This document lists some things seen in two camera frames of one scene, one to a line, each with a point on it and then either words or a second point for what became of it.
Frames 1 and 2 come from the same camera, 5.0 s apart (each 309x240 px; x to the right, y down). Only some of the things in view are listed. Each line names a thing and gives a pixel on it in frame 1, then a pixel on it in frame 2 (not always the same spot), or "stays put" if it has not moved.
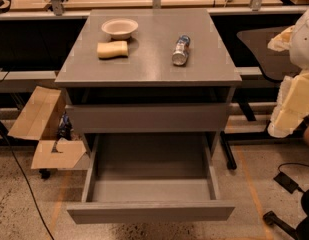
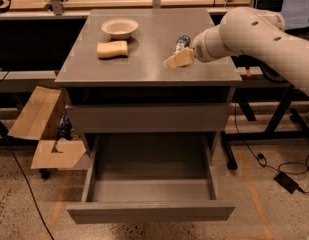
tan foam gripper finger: x=295 y=102 to x=182 y=57
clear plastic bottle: x=181 y=51 stays put
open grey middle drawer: x=150 y=178 stays put
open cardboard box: x=41 y=120 stays put
